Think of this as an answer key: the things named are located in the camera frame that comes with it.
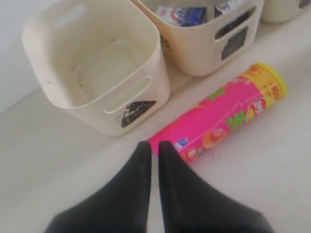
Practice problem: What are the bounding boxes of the cream right plastic bin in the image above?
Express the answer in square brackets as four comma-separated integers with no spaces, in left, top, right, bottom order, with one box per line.
[260,0,311,23]

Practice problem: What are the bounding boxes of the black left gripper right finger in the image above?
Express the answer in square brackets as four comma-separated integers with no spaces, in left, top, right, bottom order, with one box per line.
[158,141,274,233]

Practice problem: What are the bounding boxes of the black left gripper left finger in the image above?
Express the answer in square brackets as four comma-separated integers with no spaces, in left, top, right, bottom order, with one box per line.
[45,141,151,233]

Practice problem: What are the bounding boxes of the cream plastic bin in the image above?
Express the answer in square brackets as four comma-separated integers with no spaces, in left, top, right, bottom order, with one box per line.
[133,0,265,77]
[21,0,171,136]
[260,0,311,23]

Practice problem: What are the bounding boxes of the purple drink carton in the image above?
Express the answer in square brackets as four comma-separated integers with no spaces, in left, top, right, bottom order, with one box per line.
[214,0,245,17]

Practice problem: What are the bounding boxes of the white blue milk carton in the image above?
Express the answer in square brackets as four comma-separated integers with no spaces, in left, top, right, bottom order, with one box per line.
[155,6,207,27]

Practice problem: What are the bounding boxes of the pink Lays chips can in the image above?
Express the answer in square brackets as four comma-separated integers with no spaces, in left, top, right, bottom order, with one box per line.
[148,63,288,163]

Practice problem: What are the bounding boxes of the cream left plastic bin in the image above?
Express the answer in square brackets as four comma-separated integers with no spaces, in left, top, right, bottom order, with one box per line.
[21,0,171,136]

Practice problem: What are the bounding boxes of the cream middle plastic bin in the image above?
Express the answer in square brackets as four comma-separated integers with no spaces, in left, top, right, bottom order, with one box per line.
[133,0,265,77]

